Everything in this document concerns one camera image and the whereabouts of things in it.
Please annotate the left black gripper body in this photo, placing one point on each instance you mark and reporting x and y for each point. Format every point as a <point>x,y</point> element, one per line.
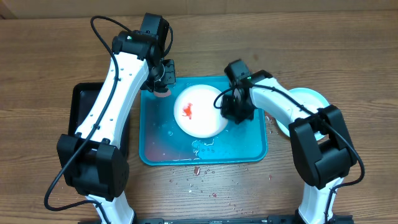
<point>167,77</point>

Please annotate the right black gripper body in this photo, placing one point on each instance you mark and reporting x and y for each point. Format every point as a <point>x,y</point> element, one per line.
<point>232,109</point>

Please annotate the pink cleaning sponge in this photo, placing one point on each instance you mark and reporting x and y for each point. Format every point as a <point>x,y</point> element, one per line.
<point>162,94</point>

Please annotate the white plastic plate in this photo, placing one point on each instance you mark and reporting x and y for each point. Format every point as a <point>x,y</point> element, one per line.
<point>197,113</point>

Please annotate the light blue plastic plate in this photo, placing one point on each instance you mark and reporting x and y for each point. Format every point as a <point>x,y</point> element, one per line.
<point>310,97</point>

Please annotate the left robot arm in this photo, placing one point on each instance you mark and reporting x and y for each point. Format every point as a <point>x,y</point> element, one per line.
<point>92,157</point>

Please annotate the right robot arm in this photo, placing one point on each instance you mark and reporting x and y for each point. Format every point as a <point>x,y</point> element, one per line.
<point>322,149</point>

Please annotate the teal plastic tray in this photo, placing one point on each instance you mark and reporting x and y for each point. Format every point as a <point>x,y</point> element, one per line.
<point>163,143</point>

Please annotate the black rectangular tray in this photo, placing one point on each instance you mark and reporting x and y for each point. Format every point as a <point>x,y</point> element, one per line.
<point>83,98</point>

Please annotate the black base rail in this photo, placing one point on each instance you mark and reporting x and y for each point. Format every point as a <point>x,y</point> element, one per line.
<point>217,219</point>

